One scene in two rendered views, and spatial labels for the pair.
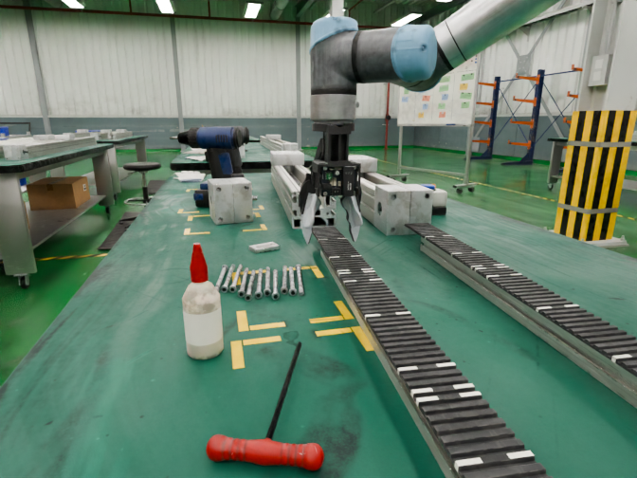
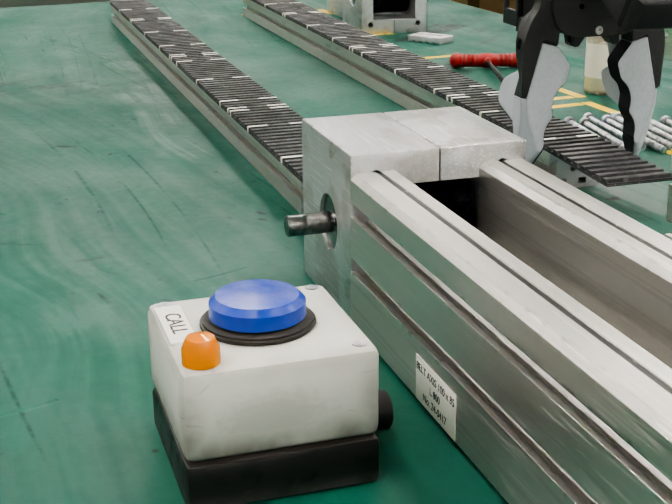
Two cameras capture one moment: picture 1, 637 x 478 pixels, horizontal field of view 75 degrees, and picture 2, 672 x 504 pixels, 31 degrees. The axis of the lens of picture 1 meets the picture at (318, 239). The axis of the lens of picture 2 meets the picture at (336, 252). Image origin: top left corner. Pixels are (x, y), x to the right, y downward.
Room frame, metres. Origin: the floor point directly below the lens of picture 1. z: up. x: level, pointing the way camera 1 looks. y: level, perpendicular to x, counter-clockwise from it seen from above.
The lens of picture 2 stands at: (1.54, -0.32, 1.03)
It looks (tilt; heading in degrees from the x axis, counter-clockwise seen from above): 19 degrees down; 172
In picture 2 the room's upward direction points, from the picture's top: 1 degrees counter-clockwise
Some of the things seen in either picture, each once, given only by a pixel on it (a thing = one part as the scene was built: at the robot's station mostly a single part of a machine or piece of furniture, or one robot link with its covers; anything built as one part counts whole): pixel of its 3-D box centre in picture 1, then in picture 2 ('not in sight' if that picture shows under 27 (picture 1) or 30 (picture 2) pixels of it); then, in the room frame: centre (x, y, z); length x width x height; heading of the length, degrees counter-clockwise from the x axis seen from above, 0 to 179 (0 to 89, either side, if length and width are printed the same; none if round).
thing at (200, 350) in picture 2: not in sight; (200, 347); (1.12, -0.31, 0.85); 0.02 x 0.02 x 0.01
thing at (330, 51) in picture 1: (336, 58); not in sight; (0.71, -0.03, 1.11); 0.09 x 0.08 x 0.11; 62
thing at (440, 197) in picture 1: (423, 200); (279, 383); (1.08, -0.28, 0.81); 0.10 x 0.08 x 0.06; 100
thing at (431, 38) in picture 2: not in sight; (430, 38); (0.05, 0.02, 0.78); 0.05 x 0.03 x 0.01; 43
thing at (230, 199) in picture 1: (234, 199); not in sight; (1.01, 0.21, 0.83); 0.11 x 0.10 x 0.10; 111
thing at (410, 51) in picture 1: (398, 57); not in sight; (0.68, -0.12, 1.11); 0.11 x 0.11 x 0.08; 62
